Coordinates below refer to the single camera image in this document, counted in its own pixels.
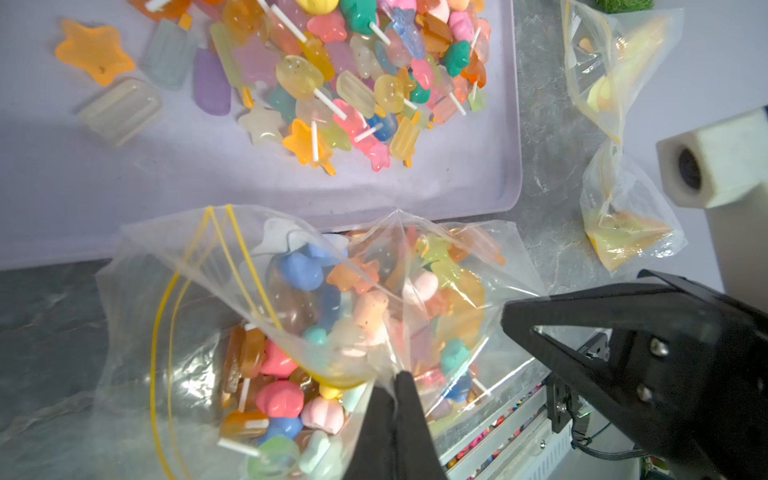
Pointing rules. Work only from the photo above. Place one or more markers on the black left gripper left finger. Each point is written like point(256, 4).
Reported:
point(374, 455)

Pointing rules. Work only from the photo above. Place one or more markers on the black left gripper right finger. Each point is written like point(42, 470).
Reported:
point(416, 457)

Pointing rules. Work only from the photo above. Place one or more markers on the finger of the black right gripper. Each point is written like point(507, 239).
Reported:
point(676, 366)

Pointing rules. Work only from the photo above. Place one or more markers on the ziploc bag of candies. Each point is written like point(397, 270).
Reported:
point(246, 344)
point(626, 218)
point(609, 58)

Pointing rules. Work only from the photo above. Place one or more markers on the pile of loose candies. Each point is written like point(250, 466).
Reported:
point(314, 76)

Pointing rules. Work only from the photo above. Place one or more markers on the green artificial grass mat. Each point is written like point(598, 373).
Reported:
point(623, 6)

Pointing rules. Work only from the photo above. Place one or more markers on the lilac plastic tray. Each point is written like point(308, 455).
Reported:
point(65, 192)

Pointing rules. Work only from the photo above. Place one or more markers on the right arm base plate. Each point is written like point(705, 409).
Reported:
point(565, 408)

